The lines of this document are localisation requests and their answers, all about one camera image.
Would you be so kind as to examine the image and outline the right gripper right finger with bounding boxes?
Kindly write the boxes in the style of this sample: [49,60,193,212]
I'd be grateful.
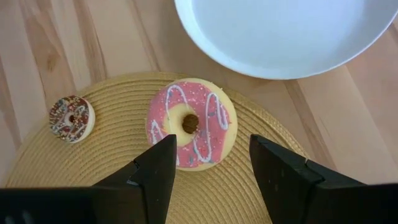
[249,134,364,224]

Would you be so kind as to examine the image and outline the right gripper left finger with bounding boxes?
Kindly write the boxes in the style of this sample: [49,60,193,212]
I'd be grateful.
[93,134,177,224]

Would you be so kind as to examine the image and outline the large pink frosted donut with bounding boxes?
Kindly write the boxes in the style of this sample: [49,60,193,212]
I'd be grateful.
[145,77,239,172]

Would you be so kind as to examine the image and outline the small chocolate sprinkled donut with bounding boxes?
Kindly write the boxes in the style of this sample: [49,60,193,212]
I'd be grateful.
[49,95,96,144]

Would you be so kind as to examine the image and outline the round woven straw placemat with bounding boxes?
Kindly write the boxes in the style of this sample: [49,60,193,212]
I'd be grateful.
[4,72,310,224]

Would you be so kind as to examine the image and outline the white round plate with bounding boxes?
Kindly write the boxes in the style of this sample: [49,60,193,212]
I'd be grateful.
[174,0,398,80]

